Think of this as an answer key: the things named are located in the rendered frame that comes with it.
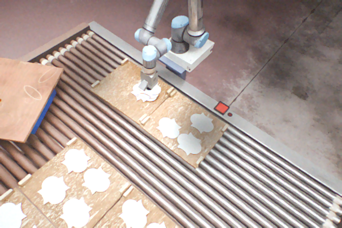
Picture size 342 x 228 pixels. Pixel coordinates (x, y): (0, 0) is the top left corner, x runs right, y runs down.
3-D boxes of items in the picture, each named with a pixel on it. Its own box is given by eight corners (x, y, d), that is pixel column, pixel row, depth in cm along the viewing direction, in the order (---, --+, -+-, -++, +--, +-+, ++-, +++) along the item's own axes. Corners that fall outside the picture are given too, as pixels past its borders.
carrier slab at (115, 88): (127, 60, 178) (127, 59, 177) (174, 90, 167) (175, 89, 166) (90, 90, 162) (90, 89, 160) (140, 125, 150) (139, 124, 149)
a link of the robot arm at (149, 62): (160, 49, 135) (149, 57, 131) (160, 63, 144) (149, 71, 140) (149, 41, 137) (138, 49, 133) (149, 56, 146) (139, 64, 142)
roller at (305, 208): (76, 44, 190) (74, 38, 186) (333, 226, 133) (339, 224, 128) (70, 47, 187) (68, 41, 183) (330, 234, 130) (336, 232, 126)
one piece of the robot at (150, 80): (133, 70, 142) (135, 89, 156) (145, 79, 140) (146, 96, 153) (146, 59, 148) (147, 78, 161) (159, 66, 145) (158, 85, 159)
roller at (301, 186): (86, 37, 194) (85, 31, 190) (339, 209, 137) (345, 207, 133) (81, 40, 192) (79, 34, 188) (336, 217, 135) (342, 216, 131)
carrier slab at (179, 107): (175, 91, 166) (175, 90, 165) (228, 127, 154) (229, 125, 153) (139, 126, 150) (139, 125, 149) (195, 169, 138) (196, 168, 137)
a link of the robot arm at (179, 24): (178, 28, 183) (179, 10, 172) (193, 36, 178) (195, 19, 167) (167, 36, 178) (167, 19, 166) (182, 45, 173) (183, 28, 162)
